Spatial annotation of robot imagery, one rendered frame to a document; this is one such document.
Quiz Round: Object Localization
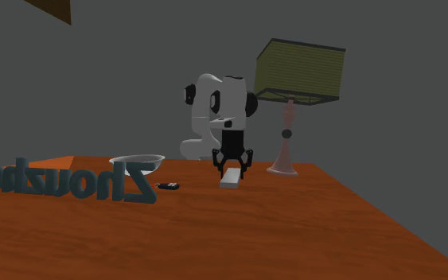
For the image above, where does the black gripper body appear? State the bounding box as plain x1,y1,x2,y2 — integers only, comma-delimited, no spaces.
218,130,247,160

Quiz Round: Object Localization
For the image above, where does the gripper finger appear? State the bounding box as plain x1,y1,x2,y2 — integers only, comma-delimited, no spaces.
239,148,255,181
212,148,228,180

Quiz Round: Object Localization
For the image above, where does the grey flat rectangular box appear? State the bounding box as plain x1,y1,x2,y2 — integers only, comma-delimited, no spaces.
219,167,243,190

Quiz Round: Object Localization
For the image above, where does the black key fob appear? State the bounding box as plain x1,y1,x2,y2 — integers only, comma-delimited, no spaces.
151,181,181,192

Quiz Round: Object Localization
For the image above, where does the clear glass bowl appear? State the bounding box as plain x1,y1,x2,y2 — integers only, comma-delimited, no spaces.
108,154,166,177

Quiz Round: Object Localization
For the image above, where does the brown wooden table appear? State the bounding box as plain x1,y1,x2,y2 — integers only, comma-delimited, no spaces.
0,154,448,280

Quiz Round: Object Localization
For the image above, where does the olive shade pink table lamp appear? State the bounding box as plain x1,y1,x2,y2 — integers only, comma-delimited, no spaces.
254,37,347,177

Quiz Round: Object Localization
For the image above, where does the teal letter sign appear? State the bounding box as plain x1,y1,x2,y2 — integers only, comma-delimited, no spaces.
0,157,158,205

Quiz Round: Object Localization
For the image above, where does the dark brown angular board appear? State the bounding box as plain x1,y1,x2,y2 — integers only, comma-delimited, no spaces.
23,0,72,26

